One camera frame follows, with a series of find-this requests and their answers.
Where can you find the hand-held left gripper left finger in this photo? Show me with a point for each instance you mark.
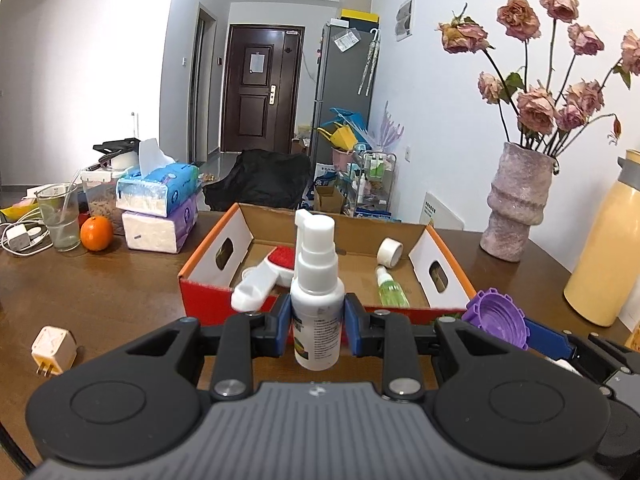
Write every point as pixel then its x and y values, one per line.
pixel 284 320

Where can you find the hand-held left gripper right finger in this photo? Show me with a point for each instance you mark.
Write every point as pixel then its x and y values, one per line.
pixel 351 325

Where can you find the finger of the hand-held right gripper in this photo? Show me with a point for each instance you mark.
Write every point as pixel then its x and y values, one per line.
pixel 547 340

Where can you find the white spray bottle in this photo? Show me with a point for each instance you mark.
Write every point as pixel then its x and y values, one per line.
pixel 317 310

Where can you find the green spray bottle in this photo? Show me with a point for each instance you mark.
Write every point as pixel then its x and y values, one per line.
pixel 392 295

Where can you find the purple ridged lid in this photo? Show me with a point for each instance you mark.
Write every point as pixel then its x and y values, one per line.
pixel 492 317

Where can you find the orange cardboard box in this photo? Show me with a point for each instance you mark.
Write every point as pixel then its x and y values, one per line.
pixel 350 237

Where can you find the cream plug adapter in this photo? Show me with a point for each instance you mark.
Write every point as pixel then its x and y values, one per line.
pixel 52 347

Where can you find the red and white brush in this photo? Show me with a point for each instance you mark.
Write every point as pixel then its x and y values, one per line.
pixel 260 280

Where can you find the white tape roll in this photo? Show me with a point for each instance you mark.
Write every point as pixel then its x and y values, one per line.
pixel 398 249

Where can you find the yellow thermos jug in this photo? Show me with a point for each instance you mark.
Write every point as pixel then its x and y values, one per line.
pixel 605 250

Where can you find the stack of blue boxes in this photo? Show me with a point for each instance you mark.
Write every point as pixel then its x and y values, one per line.
pixel 377 215

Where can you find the small cardboard box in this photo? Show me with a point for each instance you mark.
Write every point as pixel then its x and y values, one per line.
pixel 327 200

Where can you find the white leaning board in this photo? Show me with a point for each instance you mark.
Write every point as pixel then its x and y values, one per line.
pixel 440 212

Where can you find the pink textured vase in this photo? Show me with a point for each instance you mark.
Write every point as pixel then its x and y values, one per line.
pixel 517 200

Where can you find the white utility cart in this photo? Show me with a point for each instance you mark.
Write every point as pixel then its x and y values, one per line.
pixel 375 170

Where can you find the purple tissue pack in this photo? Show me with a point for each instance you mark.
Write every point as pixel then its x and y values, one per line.
pixel 150 232

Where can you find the pink bucket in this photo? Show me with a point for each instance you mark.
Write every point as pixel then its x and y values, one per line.
pixel 344 159

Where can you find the blue tissue pack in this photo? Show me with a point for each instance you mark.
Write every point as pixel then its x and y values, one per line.
pixel 160 187

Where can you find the yellow bag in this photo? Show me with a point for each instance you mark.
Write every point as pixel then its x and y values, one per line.
pixel 342 137

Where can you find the orange fruit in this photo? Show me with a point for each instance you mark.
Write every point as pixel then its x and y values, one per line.
pixel 96 234

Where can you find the blue folded rack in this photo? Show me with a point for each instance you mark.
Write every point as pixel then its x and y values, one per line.
pixel 345 115

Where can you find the brown entrance door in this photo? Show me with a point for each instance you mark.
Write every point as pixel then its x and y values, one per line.
pixel 255 110

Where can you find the clear food container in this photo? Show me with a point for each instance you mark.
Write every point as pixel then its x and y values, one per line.
pixel 102 205

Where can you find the white bowl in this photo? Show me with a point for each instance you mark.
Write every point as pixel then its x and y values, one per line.
pixel 124 161

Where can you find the bunch of dried pink roses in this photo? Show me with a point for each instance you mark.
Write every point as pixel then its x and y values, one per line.
pixel 537 105

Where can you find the grey refrigerator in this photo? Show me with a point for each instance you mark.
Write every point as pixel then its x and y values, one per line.
pixel 340 85

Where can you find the clear drinking straw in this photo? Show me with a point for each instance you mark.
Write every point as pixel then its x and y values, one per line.
pixel 70 200

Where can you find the clear glass cup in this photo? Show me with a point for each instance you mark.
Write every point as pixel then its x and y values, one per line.
pixel 57 220

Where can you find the white folded umbrella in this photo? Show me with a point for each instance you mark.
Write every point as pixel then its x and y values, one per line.
pixel 367 65

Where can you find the white charger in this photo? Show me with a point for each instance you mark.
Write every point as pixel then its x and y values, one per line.
pixel 19 237

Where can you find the white flat box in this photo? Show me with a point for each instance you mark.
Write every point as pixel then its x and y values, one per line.
pixel 35 191

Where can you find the clear plastic bag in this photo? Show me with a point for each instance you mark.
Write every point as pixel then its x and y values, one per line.
pixel 346 40

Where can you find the yellow flat packet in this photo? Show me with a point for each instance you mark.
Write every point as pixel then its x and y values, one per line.
pixel 15 210

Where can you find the yellow box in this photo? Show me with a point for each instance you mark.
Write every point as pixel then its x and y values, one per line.
pixel 360 16

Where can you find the purple wall decoration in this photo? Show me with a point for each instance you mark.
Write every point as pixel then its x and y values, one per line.
pixel 387 127

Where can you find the white wall panel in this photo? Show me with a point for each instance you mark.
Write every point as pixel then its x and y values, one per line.
pixel 405 17

